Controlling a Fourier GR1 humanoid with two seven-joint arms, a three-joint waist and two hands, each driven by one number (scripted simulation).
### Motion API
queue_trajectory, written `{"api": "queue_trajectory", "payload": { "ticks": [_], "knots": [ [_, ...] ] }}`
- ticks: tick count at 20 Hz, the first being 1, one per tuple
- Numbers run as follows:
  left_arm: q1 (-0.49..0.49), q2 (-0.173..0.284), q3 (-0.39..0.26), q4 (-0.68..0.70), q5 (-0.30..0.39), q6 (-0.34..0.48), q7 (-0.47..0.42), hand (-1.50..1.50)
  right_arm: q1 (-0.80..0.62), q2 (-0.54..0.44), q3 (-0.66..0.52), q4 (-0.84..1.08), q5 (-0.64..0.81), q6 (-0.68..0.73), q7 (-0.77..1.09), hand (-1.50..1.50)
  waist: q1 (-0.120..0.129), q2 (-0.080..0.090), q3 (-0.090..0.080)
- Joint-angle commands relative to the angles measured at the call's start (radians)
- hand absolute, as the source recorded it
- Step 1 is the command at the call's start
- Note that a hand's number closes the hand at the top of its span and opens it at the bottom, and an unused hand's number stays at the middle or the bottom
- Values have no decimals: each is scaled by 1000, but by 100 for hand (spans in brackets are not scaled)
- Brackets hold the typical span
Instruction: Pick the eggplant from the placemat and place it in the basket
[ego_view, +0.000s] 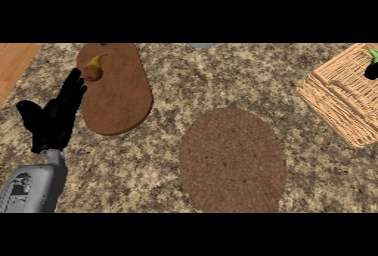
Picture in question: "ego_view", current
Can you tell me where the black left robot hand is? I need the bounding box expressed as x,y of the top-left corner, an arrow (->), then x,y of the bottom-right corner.
14,67 -> 88,155

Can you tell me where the brown oval placemat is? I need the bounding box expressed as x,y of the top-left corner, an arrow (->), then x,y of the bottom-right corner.
178,107 -> 287,214

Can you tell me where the tan wicker basket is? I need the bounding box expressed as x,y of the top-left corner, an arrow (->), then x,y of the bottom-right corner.
295,43 -> 378,149

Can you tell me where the dark purple eggplant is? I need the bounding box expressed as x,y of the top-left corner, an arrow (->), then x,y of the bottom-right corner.
363,47 -> 378,81

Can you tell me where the brown wooden cutting board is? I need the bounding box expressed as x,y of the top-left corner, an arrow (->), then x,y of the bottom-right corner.
75,43 -> 153,136

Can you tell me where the yellow brown pear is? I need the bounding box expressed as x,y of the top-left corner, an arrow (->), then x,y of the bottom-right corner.
81,54 -> 109,83

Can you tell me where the grey object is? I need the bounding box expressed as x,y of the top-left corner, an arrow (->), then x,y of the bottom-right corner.
184,43 -> 218,49

